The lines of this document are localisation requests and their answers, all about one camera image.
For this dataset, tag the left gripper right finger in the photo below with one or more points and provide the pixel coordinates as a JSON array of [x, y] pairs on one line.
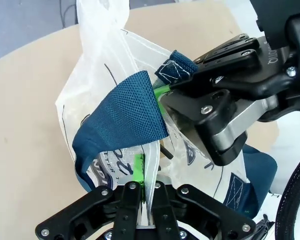
[[165, 215]]

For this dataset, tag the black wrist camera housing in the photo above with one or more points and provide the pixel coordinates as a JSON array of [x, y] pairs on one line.
[[272, 17]]

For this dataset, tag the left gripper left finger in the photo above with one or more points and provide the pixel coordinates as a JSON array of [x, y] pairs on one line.
[[126, 215]]

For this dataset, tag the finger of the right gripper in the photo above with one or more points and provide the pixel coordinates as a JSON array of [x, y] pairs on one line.
[[215, 120]]

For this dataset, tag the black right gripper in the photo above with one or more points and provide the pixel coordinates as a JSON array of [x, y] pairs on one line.
[[297, 82]]

